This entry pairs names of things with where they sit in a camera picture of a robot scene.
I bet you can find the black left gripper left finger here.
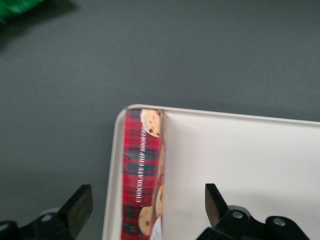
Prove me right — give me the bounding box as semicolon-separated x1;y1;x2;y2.
0;184;94;240

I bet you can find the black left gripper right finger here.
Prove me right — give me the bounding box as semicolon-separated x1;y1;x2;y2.
194;183;311;240

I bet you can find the red tartan cookie box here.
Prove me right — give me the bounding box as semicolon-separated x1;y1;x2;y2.
120;108;169;240

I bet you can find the pale pink plastic tray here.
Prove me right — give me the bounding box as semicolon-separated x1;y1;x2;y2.
100;103;320;240

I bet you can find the green chips bag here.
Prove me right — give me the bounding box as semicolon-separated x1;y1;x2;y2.
0;0;79;26

